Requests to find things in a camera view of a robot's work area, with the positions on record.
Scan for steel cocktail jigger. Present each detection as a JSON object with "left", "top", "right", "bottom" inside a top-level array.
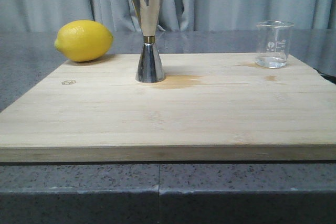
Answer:
[{"left": 131, "top": 0, "right": 165, "bottom": 83}]

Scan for glass measuring beaker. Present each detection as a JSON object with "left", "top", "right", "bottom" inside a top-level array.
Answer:
[{"left": 255, "top": 20, "right": 294, "bottom": 69}]

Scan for wooden cutting board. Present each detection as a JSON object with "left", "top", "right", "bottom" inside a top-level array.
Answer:
[{"left": 1, "top": 53, "right": 335, "bottom": 162}]

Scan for yellow lemon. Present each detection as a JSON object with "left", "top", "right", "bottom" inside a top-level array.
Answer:
[{"left": 54, "top": 20, "right": 113, "bottom": 62}]

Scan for grey curtain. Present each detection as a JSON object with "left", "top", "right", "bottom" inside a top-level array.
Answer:
[{"left": 1, "top": 0, "right": 335, "bottom": 32}]

